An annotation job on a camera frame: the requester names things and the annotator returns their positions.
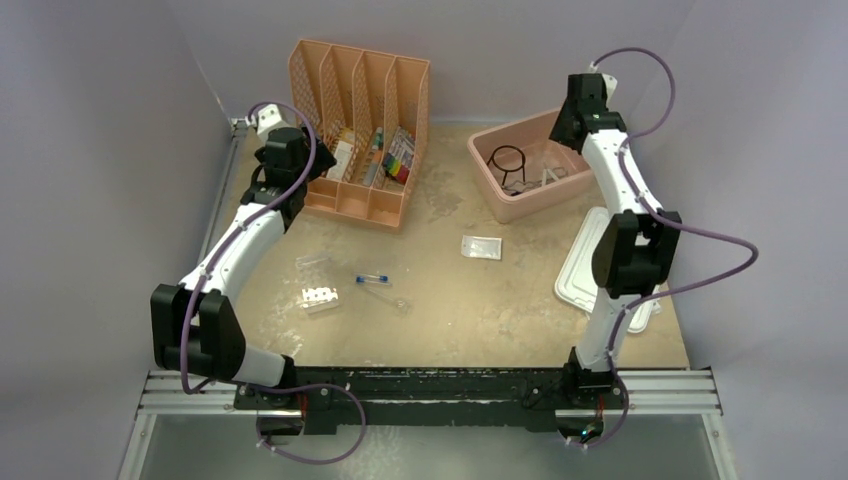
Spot white plastic bin lid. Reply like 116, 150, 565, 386
553, 206, 664, 334

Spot green capped tube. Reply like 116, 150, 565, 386
361, 127, 384, 187

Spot white clay triangle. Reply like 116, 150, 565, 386
540, 168, 559, 187

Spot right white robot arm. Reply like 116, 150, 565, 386
549, 73, 681, 407

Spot aluminium frame rail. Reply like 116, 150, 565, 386
137, 370, 723, 415

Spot white orange box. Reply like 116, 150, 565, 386
326, 128, 355, 181

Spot blue capped test tube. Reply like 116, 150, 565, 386
355, 275, 390, 285

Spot clear test tube rack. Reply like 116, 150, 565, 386
295, 253, 340, 315

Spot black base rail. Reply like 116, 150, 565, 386
234, 363, 627, 438

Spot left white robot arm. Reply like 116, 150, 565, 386
150, 102, 336, 409

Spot pink plastic bin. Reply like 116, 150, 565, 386
467, 109, 594, 223

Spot orange plastic file organizer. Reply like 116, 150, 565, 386
288, 39, 431, 232

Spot black wire tripod stand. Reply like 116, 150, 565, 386
486, 144, 527, 196

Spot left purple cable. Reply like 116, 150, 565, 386
180, 100, 370, 466

